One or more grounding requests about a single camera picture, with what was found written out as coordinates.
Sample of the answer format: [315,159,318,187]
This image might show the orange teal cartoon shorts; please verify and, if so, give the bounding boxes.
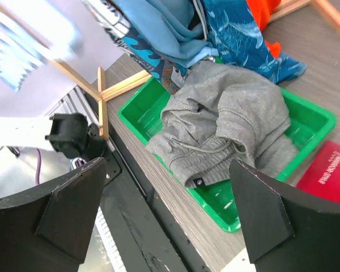
[82,1,187,95]

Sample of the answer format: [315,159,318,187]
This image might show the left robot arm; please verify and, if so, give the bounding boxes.
[0,113,109,161]

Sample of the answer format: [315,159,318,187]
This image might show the wooden clothes rack frame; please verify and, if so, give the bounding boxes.
[0,0,340,140]

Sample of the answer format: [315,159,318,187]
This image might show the light blue shorts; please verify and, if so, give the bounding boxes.
[114,0,219,68]

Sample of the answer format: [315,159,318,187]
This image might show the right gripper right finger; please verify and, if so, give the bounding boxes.
[229,160,340,271]

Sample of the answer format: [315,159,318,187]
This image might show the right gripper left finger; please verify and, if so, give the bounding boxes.
[0,158,107,271]

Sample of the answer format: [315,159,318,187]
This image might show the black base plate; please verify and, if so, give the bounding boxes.
[100,134,210,271]

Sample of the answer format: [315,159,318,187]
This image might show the dark teal patterned shorts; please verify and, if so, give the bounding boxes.
[201,0,307,83]

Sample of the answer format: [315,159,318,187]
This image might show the red folder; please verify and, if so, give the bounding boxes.
[296,141,340,203]

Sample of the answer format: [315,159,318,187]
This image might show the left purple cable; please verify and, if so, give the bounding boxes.
[33,148,43,185]

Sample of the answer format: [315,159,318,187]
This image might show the grey shorts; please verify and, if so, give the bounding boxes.
[146,61,298,188]

